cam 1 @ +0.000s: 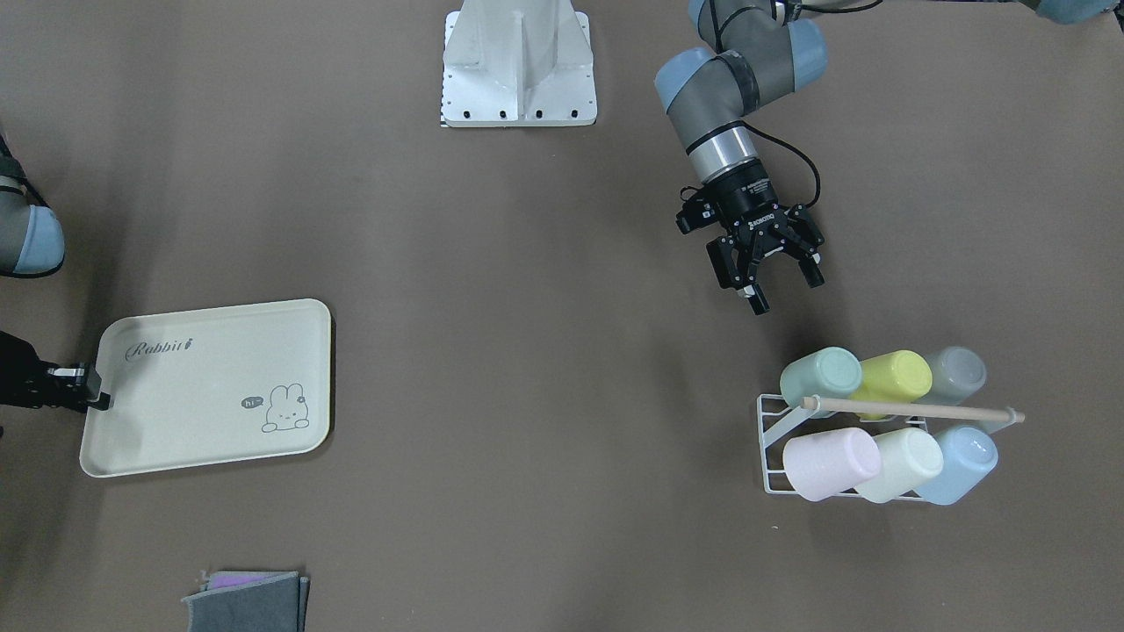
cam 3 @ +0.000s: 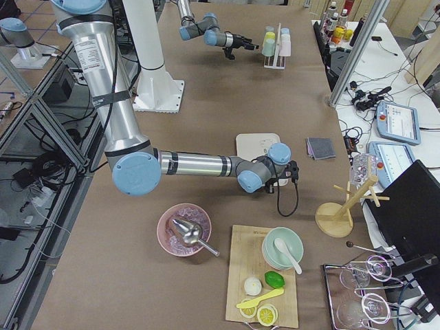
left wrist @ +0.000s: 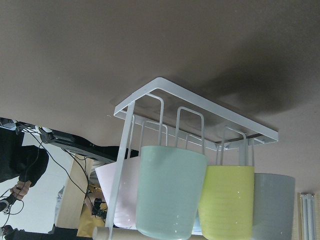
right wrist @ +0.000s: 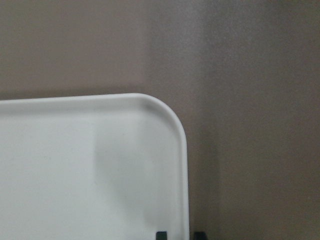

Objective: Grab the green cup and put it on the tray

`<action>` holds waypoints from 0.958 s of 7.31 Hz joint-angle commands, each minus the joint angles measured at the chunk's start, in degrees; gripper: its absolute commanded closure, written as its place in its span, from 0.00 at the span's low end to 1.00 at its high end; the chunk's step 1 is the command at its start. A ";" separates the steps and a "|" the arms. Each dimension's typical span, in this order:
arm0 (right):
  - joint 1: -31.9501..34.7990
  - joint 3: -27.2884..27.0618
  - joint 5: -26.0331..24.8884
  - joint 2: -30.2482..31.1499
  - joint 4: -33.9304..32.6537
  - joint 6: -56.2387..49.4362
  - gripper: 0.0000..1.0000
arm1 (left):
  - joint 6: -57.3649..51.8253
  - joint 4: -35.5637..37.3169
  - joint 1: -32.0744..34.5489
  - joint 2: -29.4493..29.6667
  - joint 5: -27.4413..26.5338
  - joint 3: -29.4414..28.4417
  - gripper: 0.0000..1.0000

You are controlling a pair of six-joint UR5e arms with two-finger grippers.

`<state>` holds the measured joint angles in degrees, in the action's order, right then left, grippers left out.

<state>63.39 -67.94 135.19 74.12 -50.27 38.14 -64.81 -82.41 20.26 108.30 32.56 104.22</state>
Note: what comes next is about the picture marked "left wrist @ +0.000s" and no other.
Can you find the mint green cup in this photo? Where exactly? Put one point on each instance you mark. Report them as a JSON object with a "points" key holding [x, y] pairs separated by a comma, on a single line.
{"points": [[169, 190]]}

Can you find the pink cup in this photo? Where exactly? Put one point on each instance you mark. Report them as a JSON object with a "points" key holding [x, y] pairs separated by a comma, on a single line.
{"points": [[125, 212]]}

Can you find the yellow cup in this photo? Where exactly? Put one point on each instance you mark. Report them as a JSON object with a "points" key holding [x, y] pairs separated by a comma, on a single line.
{"points": [[226, 203]]}

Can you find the grey cup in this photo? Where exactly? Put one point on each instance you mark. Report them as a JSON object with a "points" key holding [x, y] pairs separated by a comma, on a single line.
{"points": [[273, 210]]}

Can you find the white wire cup rack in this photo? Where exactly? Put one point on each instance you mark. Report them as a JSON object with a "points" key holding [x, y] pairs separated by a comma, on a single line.
{"points": [[162, 113]]}

